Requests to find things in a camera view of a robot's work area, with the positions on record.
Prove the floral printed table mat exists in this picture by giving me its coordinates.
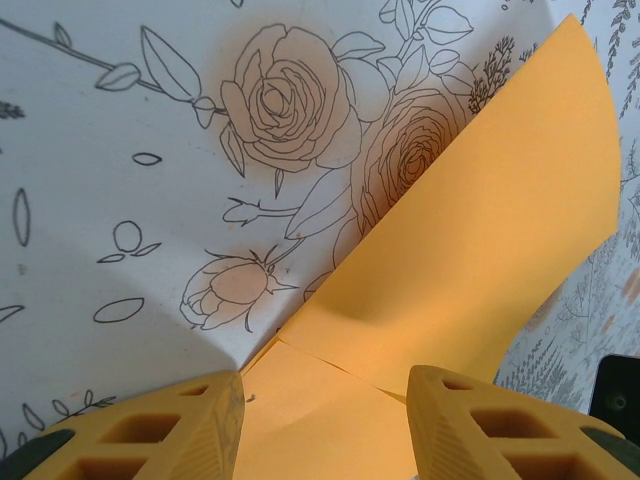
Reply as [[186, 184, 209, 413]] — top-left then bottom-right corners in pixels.
[[0, 0, 640, 451]]

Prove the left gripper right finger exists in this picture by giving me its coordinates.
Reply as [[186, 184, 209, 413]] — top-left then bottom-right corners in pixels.
[[406, 363, 640, 480]]

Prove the orange paper sheet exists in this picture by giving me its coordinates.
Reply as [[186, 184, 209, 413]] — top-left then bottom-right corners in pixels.
[[238, 13, 623, 480]]

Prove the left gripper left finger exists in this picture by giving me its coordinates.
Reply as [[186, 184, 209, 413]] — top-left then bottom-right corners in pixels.
[[0, 369, 247, 480]]

